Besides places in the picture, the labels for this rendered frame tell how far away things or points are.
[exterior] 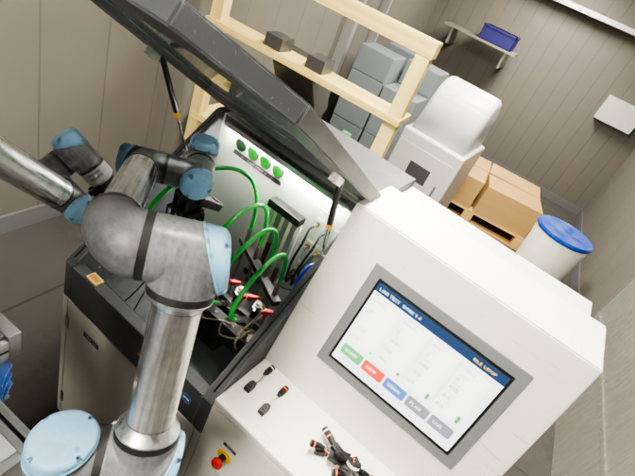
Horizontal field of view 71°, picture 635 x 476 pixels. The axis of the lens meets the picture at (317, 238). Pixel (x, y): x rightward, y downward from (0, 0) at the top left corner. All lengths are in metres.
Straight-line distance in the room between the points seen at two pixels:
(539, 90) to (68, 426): 7.30
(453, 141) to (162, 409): 3.52
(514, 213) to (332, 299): 4.26
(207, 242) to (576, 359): 0.88
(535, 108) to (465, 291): 6.59
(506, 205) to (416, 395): 4.22
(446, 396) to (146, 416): 0.75
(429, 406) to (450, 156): 2.94
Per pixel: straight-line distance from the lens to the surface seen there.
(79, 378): 2.02
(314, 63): 2.72
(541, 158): 7.78
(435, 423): 1.33
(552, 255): 4.62
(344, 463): 1.35
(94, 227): 0.76
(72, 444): 0.94
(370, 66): 5.19
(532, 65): 7.64
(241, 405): 1.36
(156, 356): 0.82
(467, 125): 4.07
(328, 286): 1.30
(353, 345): 1.31
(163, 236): 0.73
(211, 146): 1.18
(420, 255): 1.19
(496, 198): 5.34
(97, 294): 1.60
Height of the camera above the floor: 2.10
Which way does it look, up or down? 33 degrees down
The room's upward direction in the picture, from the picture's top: 25 degrees clockwise
